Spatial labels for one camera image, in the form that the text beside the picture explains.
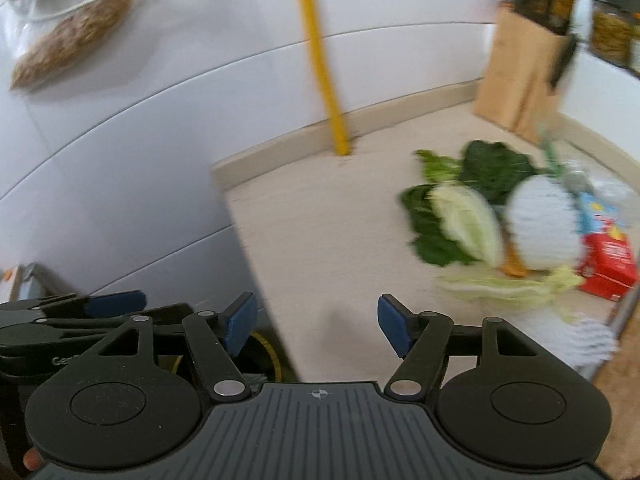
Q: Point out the red packet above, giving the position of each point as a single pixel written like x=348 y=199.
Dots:
x=607 y=265

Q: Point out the black scissors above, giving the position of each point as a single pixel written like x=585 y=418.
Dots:
x=565 y=60

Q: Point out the white foam fruit net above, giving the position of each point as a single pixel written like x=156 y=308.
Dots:
x=590 y=340
x=542 y=220

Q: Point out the dark green leafy vegetable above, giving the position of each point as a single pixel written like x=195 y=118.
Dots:
x=495 y=165

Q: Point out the bag of brown grains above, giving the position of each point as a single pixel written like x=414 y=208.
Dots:
x=70 y=40

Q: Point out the glass jar of nuts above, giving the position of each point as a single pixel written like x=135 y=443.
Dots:
x=612 y=35

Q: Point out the wooden knife block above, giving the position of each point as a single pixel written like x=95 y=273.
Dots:
x=525 y=70

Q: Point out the pale napa cabbage leaf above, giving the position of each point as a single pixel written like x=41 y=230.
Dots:
x=470 y=220
x=500 y=285

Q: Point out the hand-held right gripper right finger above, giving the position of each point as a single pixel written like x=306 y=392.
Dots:
x=395 y=325

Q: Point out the green white packet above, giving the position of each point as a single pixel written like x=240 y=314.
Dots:
x=552 y=160

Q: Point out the person's left hand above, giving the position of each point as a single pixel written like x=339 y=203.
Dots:
x=33 y=460

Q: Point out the green napa cabbage leaf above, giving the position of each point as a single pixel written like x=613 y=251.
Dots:
x=440 y=167

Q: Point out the orange carrot piece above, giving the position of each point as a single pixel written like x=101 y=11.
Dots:
x=515 y=262

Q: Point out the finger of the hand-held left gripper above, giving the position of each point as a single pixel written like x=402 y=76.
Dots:
x=117 y=302
x=60 y=332

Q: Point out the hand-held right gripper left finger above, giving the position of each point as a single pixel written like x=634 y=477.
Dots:
x=240 y=325

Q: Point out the blue snack wrapper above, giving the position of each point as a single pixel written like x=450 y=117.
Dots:
x=600 y=215

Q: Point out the yellow pipe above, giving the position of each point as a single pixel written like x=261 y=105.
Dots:
x=320 y=60

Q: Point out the black trash can gold rim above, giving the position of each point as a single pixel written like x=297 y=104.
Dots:
x=260 y=360

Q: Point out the metal stand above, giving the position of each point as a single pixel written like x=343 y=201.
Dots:
x=35 y=280

